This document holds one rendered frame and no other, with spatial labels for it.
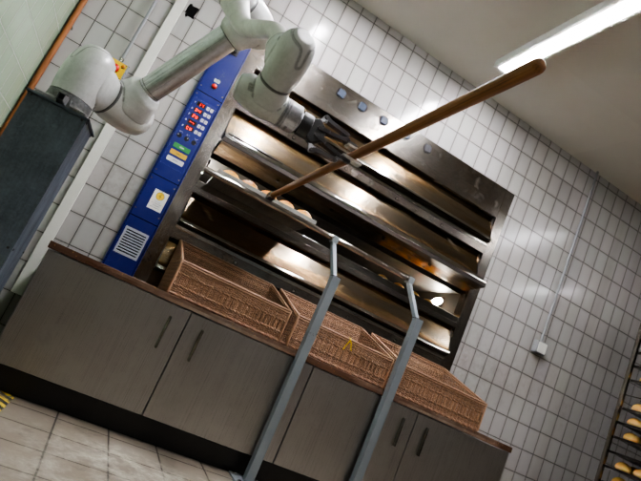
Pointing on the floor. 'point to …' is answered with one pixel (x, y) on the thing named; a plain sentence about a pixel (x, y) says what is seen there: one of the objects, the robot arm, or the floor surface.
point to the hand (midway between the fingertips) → (353, 155)
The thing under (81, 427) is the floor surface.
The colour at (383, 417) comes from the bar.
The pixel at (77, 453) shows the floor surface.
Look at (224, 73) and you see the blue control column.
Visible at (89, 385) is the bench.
